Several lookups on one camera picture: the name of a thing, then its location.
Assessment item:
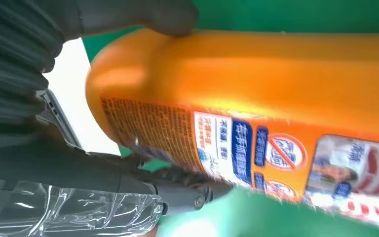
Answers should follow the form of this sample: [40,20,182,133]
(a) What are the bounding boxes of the grey laptop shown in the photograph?
[36,90,86,153]

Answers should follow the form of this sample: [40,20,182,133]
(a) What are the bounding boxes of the white desk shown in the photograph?
[42,38,122,157]

